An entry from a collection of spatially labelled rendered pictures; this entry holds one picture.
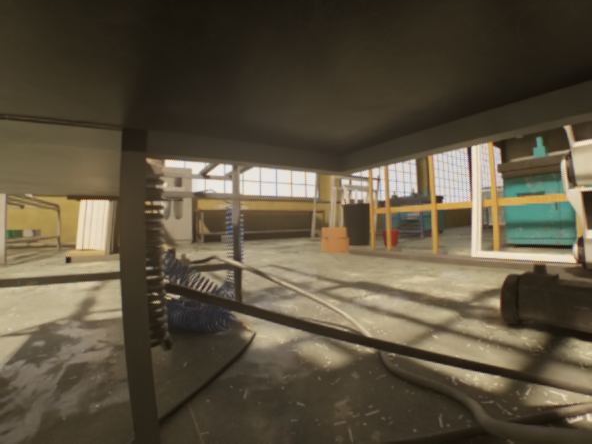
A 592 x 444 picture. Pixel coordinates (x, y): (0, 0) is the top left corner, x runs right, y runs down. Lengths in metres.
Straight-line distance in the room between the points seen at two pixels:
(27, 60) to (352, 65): 0.26
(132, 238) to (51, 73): 0.20
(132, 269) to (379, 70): 0.36
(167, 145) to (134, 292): 0.20
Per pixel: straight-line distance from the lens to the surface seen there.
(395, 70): 0.26
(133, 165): 0.41
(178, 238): 7.41
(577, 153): 1.26
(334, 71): 0.26
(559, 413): 0.80
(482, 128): 0.39
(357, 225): 5.01
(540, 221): 4.38
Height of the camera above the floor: 0.43
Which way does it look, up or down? 3 degrees up
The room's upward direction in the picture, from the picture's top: 2 degrees counter-clockwise
